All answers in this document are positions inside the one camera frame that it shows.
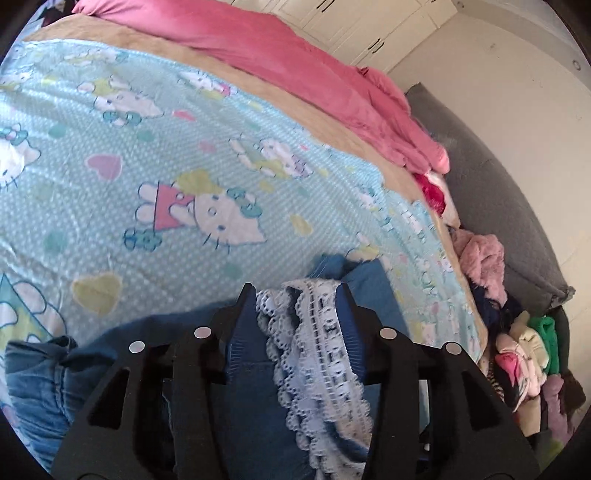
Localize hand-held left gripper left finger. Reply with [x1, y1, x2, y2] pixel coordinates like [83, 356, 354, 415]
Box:
[51, 282, 273, 480]

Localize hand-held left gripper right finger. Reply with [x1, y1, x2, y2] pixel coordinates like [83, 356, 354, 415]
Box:
[335, 281, 541, 480]

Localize blue denim pants lace trim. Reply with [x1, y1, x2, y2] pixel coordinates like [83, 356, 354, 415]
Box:
[4, 253, 432, 480]

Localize red cloth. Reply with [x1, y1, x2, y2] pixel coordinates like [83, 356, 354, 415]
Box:
[412, 172, 458, 219]

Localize pile of colourful clothes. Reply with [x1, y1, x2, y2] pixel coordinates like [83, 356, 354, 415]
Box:
[471, 277, 588, 445]

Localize grey padded headboard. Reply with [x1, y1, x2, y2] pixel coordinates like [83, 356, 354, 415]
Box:
[405, 82, 576, 320]

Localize light blue cartoon printed blanket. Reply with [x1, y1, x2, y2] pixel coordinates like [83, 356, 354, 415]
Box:
[0, 39, 484, 467]

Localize pink quilt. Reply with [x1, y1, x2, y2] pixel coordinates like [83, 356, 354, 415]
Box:
[71, 0, 451, 175]

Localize white wardrobe doors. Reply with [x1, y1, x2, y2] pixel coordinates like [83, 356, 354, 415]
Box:
[265, 0, 459, 73]

